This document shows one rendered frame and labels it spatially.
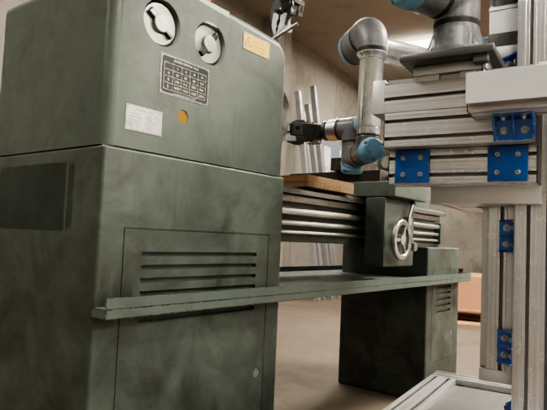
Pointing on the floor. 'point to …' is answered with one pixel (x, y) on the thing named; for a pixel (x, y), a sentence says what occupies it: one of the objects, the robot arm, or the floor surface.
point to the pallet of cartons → (470, 300)
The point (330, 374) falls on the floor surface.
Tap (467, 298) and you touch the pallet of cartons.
